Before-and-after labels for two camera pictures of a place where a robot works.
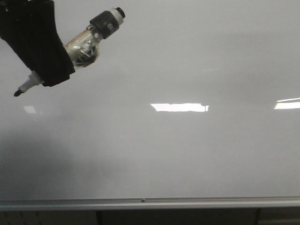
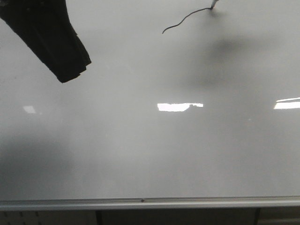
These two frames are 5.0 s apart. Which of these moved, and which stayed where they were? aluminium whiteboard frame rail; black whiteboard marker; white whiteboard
Moved: black whiteboard marker
Stayed: aluminium whiteboard frame rail; white whiteboard
